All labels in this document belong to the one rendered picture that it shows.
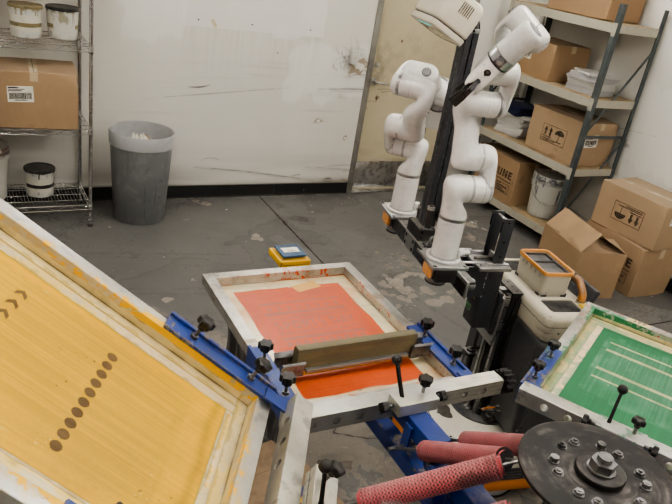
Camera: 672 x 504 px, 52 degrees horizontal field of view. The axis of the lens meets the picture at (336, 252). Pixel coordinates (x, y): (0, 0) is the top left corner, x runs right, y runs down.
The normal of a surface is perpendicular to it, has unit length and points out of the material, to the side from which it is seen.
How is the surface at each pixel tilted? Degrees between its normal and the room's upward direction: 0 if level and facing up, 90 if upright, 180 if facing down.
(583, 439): 0
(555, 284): 92
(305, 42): 90
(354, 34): 90
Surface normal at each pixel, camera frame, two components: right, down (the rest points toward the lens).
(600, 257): 0.22, 0.44
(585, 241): -0.61, -0.63
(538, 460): 0.15, -0.90
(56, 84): 0.44, 0.40
